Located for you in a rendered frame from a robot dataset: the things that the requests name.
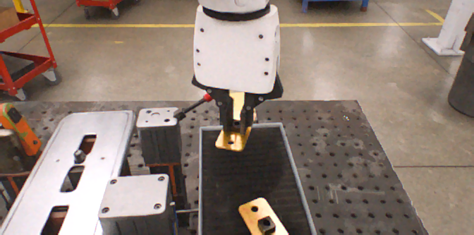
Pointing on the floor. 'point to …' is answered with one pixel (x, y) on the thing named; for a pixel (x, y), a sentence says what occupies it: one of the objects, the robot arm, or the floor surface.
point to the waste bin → (465, 75)
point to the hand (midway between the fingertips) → (236, 116)
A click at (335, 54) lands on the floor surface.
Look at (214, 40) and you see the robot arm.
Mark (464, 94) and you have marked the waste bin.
